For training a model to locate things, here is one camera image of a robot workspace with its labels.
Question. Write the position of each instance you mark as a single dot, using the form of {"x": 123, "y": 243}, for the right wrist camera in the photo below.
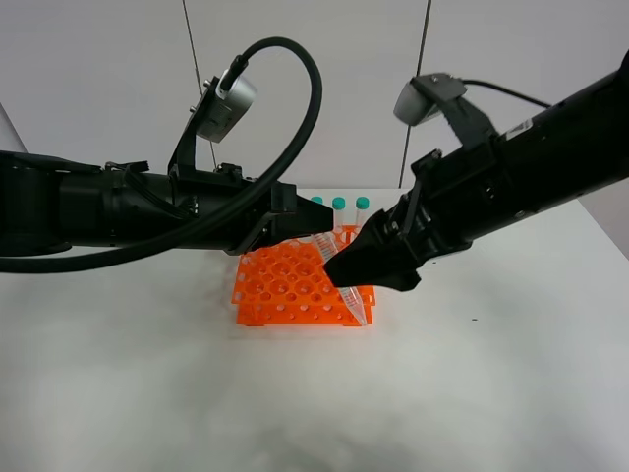
{"x": 421, "y": 98}

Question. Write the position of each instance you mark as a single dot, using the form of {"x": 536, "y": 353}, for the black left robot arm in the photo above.
{"x": 60, "y": 216}

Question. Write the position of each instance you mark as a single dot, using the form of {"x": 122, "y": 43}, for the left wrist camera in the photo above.
{"x": 218, "y": 111}

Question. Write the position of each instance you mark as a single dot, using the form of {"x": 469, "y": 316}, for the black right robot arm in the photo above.
{"x": 575, "y": 147}

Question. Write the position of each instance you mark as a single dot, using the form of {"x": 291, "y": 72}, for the orange test tube rack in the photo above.
{"x": 285, "y": 285}

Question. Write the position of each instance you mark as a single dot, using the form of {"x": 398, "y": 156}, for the back row tube far right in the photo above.
{"x": 362, "y": 205}

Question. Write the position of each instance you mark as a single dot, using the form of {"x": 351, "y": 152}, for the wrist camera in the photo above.
{"x": 421, "y": 98}
{"x": 218, "y": 111}

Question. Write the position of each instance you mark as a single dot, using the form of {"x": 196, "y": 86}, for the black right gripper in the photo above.
{"x": 455, "y": 200}

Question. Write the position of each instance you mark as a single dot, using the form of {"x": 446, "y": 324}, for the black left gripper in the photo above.
{"x": 263, "y": 213}

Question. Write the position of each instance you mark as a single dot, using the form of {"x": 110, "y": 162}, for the green-capped test tube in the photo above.
{"x": 326, "y": 245}

